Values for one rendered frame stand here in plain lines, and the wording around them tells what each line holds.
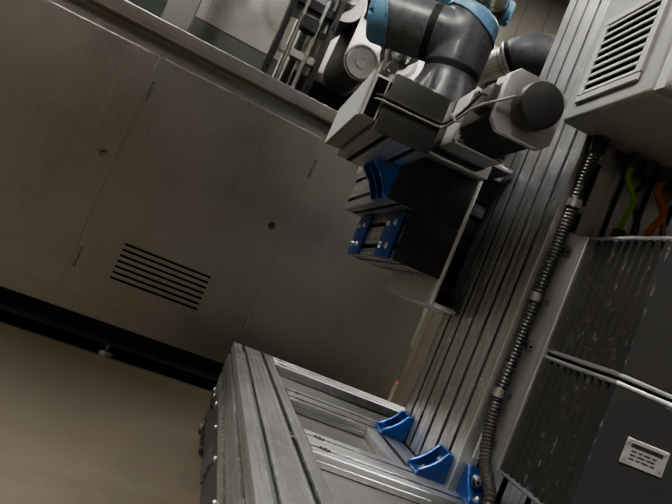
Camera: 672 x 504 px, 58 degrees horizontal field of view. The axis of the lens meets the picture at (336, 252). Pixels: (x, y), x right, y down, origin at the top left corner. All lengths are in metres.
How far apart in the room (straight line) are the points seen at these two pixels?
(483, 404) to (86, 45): 1.34
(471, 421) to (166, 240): 1.08
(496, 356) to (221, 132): 1.10
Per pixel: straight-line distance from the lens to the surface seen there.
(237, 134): 1.74
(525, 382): 0.90
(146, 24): 1.75
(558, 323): 0.90
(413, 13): 1.28
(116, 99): 1.73
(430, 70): 1.24
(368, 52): 2.19
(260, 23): 2.45
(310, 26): 1.99
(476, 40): 1.26
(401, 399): 2.85
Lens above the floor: 0.42
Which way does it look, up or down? 3 degrees up
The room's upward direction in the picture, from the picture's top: 23 degrees clockwise
